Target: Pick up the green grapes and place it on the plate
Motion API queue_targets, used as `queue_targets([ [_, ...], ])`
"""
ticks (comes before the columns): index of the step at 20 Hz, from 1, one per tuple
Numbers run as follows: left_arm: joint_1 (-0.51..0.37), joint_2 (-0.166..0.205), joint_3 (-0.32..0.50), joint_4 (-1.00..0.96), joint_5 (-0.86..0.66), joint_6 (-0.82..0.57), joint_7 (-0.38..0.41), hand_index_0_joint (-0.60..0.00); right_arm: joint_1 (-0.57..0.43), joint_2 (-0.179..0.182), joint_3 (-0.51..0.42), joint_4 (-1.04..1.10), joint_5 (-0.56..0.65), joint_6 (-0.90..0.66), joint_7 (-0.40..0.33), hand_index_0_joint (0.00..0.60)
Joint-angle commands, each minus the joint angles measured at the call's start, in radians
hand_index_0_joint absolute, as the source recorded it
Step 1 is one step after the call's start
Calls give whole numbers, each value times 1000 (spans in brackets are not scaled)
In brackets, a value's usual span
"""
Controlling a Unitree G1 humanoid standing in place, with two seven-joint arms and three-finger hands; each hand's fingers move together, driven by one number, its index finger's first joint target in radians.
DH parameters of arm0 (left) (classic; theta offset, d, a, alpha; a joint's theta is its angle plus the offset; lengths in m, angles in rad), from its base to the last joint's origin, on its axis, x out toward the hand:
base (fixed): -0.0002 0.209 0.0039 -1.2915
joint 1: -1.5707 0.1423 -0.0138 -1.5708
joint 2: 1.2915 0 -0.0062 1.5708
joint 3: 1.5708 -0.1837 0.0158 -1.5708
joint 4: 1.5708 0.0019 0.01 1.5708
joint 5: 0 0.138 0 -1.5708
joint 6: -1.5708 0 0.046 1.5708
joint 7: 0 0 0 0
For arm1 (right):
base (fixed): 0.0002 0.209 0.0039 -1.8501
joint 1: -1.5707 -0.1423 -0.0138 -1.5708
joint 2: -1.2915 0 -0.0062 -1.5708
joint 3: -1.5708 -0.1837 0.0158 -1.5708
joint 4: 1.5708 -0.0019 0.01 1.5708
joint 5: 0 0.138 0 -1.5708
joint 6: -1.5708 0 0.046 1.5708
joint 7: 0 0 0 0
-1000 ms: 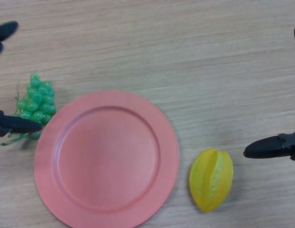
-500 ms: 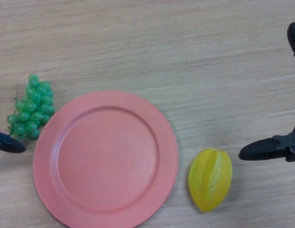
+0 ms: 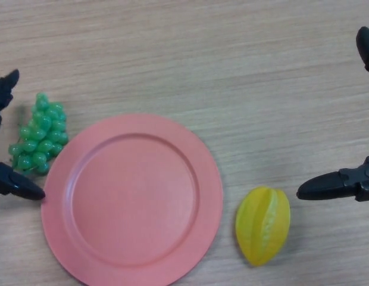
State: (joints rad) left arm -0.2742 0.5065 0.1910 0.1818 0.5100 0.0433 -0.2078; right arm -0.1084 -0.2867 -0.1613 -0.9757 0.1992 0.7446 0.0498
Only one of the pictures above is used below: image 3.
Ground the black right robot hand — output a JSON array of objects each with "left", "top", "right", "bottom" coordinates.
[{"left": 296, "top": 26, "right": 369, "bottom": 203}]

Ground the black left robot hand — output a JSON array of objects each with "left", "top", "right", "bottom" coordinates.
[{"left": 0, "top": 69, "right": 46, "bottom": 201}]

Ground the green grape bunch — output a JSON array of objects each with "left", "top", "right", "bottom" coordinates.
[{"left": 8, "top": 92, "right": 69, "bottom": 176}]

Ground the pink round plate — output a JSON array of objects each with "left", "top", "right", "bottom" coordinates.
[{"left": 40, "top": 113, "right": 224, "bottom": 286}]

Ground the yellow starfruit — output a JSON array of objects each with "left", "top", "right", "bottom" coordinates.
[{"left": 234, "top": 186, "right": 292, "bottom": 268}]

